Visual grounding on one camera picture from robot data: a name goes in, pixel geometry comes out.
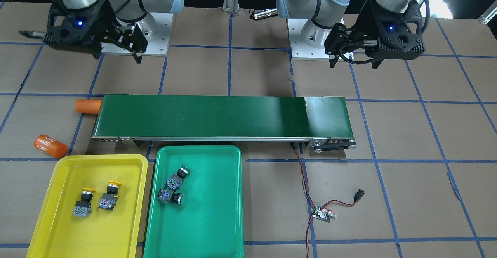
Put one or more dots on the orange cylinder 4680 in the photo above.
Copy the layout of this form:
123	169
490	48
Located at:
51	146

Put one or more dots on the plain orange cylinder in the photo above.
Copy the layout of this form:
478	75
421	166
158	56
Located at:
87	106

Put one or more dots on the green push button switch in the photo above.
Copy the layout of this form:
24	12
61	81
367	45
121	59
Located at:
175	181

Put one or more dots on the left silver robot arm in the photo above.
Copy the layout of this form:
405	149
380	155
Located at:
326	13

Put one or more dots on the green conveyor belt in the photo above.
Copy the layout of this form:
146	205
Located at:
321	122

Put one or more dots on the yellow plastic tray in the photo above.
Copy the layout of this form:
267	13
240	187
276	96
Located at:
92	208

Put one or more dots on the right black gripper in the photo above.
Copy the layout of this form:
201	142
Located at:
104	16

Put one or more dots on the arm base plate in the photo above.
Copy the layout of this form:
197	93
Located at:
151	35
307	40

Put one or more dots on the small motor controller board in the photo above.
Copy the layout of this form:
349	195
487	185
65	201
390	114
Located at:
323	214

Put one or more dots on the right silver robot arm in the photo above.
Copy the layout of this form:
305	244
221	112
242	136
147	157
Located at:
131	11

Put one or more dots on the green plastic tray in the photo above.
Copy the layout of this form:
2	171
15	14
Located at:
209	221

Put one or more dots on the yellow push button switch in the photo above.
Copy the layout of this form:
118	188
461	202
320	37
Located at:
83	207

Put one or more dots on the black barrel plug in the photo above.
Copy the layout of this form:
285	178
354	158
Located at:
358	195

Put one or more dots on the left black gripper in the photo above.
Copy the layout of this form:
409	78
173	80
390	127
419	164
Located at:
366	26

